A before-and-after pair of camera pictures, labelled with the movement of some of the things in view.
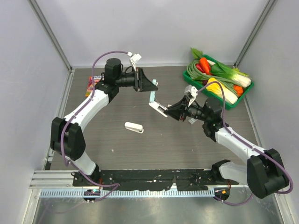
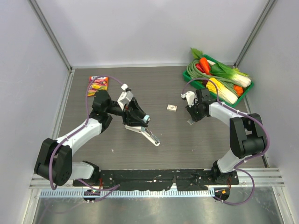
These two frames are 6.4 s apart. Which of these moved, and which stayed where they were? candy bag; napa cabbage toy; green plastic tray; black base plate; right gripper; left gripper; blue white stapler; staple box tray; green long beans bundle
Moved: right gripper; blue white stapler; left gripper
Stayed: napa cabbage toy; green long beans bundle; staple box tray; candy bag; black base plate; green plastic tray
